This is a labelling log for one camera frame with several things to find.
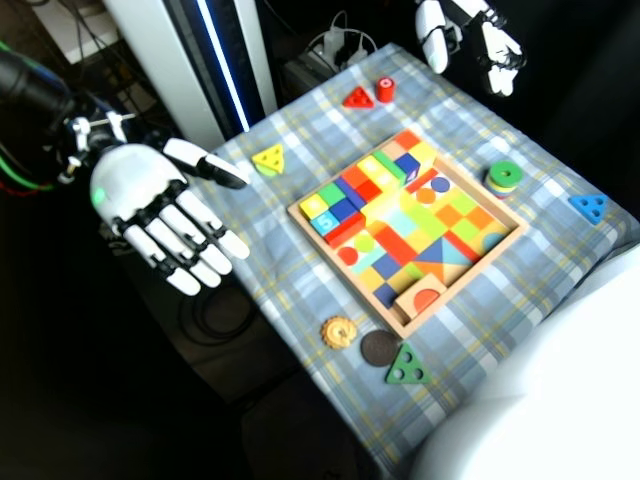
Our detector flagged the blue plaid cloth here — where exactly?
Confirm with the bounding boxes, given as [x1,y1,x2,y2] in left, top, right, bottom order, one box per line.
[202,42,640,479]

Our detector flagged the red triangle piece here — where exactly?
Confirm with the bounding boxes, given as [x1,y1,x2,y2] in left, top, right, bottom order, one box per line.
[342,85,375,110]

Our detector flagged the green cable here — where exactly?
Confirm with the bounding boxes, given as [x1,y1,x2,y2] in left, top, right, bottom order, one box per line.
[0,154,54,191]

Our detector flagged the orange-red cube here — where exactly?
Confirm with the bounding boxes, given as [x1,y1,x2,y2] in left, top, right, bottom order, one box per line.
[341,164,371,190]

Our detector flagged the yellow triangle piece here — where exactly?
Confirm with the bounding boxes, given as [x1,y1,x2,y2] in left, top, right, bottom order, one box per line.
[252,143,286,177]

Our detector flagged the yellow numbered cube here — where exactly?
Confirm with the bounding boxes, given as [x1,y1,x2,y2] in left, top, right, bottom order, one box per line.
[299,193,331,222]

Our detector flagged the white power strip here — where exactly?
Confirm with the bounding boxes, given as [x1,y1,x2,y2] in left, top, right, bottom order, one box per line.
[307,12,379,69]

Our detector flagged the red cube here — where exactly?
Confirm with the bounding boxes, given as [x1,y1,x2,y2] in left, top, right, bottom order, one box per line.
[355,179,385,204]

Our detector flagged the green ring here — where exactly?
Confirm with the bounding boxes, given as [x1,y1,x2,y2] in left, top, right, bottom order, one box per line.
[488,160,525,190]

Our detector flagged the white column with blue light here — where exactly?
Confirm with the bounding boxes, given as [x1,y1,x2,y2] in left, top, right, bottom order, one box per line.
[102,0,279,146]

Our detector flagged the yellow ring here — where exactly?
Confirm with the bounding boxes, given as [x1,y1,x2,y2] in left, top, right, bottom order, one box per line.
[483,173,517,194]

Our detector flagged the green cube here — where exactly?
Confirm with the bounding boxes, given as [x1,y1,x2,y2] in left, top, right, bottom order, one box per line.
[318,182,348,207]

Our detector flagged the dark blue cube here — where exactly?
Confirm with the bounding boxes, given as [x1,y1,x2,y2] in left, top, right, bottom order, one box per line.
[330,197,362,225]

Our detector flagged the blue numbered cube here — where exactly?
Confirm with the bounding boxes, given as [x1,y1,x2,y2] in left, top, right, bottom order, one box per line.
[394,152,422,185]

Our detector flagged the green triangle piece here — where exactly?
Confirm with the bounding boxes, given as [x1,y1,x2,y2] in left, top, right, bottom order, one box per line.
[384,342,432,385]

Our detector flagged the blue triangle piece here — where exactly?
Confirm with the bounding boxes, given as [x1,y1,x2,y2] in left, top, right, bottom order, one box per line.
[568,193,610,225]

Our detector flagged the yellow toy biscuit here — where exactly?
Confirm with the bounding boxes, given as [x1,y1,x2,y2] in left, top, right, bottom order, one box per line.
[320,315,359,350]

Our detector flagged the wooden puzzle tray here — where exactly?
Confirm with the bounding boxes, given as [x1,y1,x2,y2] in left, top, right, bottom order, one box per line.
[287,129,531,340]

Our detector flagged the brown round toy cookie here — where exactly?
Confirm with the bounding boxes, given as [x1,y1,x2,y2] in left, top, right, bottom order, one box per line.
[360,328,400,369]

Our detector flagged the red cable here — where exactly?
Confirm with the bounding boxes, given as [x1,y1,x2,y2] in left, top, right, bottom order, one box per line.
[0,182,54,196]

